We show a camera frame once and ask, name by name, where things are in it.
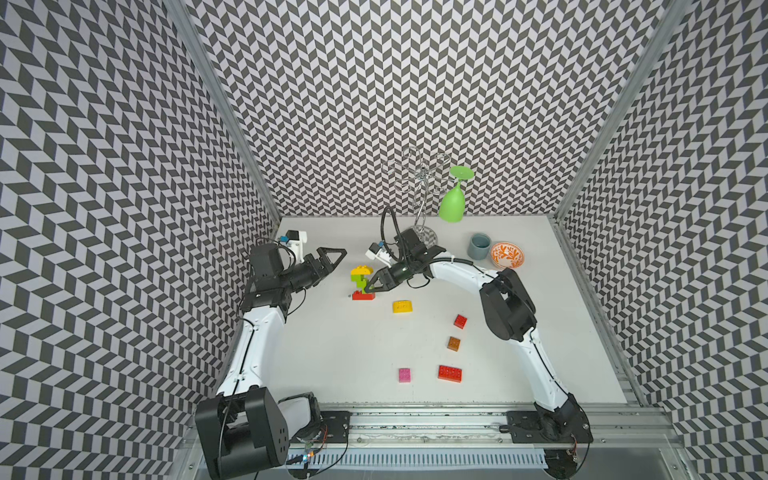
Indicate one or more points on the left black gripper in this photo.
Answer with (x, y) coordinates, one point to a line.
(317, 273)

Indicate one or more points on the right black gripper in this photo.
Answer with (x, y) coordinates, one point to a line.
(386, 277)

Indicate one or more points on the yellow long lego brick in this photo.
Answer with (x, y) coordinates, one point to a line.
(362, 270)

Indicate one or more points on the green lego brick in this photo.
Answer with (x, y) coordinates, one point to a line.
(361, 282)

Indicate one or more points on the red long lego brick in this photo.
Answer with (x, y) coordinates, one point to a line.
(362, 296)
(450, 374)

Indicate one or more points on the brown lego brick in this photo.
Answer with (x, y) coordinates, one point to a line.
(453, 344)

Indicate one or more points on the red long lego brick front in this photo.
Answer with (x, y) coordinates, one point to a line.
(450, 374)

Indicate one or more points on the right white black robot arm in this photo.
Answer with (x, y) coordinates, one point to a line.
(508, 309)

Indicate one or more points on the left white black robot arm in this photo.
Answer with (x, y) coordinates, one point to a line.
(243, 429)

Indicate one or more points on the yellow curved lego brick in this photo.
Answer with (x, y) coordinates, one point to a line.
(402, 306)

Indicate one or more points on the small red lego brick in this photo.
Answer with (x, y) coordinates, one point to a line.
(460, 321)

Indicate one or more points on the green plastic wine glass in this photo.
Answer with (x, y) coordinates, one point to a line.
(453, 203)

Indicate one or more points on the grey blue cup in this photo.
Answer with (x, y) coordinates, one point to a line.
(479, 246)

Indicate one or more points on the chrome mug tree stand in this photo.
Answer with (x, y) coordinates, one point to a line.
(417, 169)

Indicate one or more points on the orange patterned small bowl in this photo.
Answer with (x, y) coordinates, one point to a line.
(506, 255)

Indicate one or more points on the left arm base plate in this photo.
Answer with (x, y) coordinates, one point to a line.
(329, 426)

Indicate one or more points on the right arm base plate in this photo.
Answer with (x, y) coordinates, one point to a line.
(529, 427)

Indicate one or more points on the aluminium front rail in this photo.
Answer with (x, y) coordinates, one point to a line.
(486, 426)

